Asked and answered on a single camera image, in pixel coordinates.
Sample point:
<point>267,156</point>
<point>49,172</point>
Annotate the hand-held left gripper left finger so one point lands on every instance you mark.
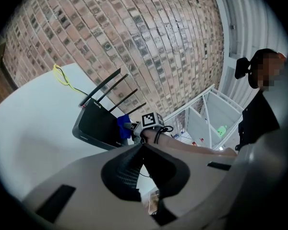
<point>86,176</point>

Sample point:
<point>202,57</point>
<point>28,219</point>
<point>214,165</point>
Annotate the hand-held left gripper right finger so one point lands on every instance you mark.
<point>201,174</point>

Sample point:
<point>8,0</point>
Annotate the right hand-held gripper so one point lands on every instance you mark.
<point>150,121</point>

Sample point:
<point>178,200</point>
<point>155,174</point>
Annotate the blue cloth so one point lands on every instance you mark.
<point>123,128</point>

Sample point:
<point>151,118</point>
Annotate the black router with antennas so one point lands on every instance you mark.
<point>98,126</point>

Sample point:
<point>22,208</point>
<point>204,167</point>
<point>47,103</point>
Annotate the person's right forearm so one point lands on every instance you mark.
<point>182,146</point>

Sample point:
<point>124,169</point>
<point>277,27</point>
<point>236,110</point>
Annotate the green bottle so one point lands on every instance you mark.
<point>222,130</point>

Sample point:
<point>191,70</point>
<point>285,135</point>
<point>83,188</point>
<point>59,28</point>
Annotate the white metal shelf rack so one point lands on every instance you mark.
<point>213,118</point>

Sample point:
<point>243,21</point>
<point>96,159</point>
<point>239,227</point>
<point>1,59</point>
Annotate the person's black shirt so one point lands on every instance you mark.
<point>259,118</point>

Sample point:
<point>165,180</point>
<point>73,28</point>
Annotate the black head-mounted camera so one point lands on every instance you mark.
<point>242,68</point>

